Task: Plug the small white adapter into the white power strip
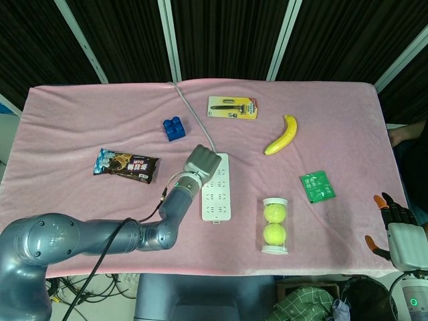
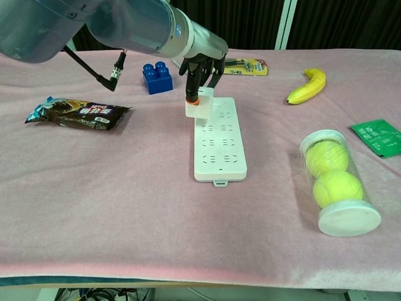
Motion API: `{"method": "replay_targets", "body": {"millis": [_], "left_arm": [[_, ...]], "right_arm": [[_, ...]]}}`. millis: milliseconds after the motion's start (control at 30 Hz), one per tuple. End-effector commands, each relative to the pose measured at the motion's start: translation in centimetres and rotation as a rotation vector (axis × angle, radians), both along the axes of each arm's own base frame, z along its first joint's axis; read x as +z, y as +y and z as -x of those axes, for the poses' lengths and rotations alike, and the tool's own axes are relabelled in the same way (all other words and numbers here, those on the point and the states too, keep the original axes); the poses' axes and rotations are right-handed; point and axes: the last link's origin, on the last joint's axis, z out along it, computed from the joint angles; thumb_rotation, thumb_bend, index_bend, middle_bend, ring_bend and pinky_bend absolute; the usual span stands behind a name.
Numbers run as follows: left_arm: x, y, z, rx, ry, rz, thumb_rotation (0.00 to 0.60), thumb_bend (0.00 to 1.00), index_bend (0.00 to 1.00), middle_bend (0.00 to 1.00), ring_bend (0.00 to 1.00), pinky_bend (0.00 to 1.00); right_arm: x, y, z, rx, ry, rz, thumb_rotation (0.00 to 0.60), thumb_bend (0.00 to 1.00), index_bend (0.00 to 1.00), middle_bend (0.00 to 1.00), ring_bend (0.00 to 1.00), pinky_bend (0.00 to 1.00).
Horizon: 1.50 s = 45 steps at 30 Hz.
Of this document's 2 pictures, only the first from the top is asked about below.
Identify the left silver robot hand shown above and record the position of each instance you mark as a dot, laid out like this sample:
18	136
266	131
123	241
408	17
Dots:
202	164

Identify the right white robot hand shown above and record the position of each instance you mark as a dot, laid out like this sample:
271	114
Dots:
408	244

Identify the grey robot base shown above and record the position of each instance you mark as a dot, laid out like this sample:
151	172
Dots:
200	297

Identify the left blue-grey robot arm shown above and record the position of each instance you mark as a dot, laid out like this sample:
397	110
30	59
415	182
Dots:
67	237

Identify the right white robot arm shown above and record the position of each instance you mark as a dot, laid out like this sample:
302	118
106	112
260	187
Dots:
414	297

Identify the white power strip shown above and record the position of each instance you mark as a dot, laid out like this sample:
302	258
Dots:
217	200

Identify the blue toy building brick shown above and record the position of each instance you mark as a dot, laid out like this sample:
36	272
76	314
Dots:
174	129

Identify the yellow razor blister pack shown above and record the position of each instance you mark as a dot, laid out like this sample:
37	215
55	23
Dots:
234	107

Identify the black trash bin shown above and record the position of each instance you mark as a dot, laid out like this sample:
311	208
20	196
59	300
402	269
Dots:
368	297

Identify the dark chocolate snack packet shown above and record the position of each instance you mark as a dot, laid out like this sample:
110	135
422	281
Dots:
130	166

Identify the yellow tennis ball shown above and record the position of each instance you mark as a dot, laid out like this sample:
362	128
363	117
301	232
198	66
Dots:
275	214
275	234

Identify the yellow banana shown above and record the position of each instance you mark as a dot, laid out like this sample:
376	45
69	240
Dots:
288	133

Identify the green tea sachet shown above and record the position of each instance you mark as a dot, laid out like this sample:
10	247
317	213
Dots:
317	186

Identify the clear tennis ball tube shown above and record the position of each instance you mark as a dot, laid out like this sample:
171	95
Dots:
275	249

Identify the person's bare foot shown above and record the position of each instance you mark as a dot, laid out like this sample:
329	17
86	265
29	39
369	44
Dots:
406	132

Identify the green plaid cloth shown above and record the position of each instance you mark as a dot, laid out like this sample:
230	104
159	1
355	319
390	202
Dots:
301	306

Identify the pink table cloth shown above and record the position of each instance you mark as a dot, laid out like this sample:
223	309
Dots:
334	140

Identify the brown cardboard box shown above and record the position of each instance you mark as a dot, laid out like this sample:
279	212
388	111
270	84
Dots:
284	289

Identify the white partition frame post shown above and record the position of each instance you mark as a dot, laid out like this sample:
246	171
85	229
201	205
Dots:
401	63
85	47
282	43
170	40

